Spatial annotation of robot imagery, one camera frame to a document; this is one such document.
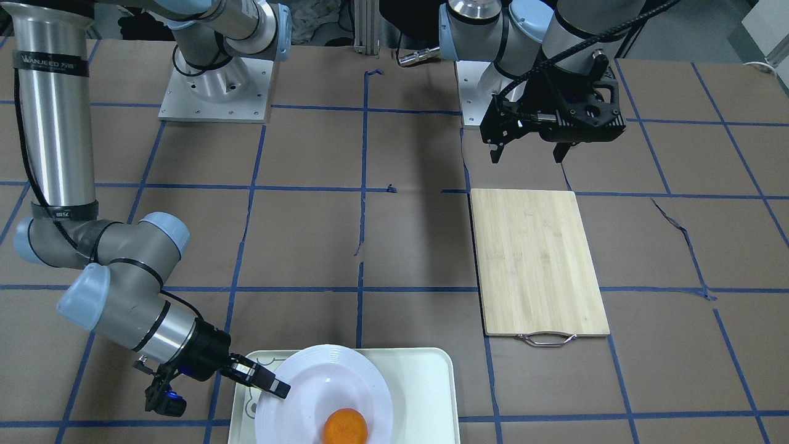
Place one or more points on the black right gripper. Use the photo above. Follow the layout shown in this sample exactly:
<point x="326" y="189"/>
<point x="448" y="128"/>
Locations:
<point x="208" y="349"/>

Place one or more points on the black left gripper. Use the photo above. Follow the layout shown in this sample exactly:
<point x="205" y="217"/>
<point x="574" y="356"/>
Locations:
<point x="534" y="97"/>

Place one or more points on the white round plate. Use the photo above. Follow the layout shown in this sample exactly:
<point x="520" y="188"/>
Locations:
<point x="323" y="380"/>

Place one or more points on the orange fruit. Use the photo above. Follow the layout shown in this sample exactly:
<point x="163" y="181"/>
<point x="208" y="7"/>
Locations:
<point x="345" y="425"/>

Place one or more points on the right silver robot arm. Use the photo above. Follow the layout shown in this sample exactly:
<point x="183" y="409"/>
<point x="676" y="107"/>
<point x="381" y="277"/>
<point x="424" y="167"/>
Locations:
<point x="119" y="292"/>

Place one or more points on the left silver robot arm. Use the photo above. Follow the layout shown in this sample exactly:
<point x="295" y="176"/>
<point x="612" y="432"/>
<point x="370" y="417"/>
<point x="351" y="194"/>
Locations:
<point x="516" y="36"/>

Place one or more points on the cream tray with bear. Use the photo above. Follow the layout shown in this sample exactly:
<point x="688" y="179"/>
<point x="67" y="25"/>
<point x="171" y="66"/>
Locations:
<point x="420" y="380"/>

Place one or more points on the wooden cutting board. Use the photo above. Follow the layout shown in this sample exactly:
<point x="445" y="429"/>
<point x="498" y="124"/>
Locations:
<point x="535" y="268"/>

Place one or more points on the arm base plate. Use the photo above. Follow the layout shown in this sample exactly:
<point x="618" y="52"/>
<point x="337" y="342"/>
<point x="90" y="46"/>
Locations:
<point x="477" y="81"/>
<point x="239" y="92"/>

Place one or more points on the aluminium frame post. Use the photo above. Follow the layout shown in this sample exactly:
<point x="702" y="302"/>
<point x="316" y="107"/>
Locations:
<point x="366" y="24"/>

